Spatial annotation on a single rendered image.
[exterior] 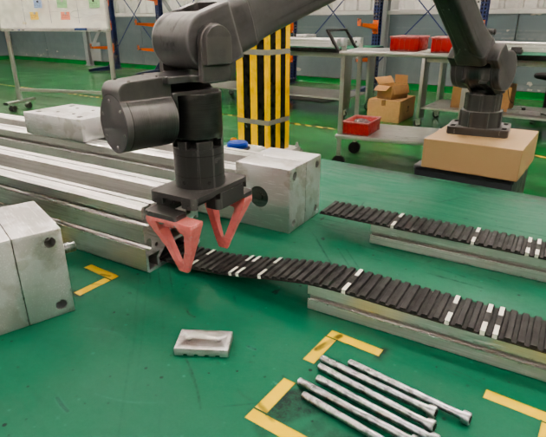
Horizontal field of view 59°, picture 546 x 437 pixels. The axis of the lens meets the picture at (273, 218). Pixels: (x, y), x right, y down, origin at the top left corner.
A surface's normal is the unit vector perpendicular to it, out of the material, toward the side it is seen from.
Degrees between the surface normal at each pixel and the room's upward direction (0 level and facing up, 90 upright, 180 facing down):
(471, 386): 0
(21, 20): 90
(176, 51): 105
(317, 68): 90
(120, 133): 90
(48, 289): 90
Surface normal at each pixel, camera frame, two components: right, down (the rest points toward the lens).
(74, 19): -0.26, 0.36
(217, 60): 0.68, 0.27
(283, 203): -0.51, 0.33
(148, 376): 0.00, -0.93
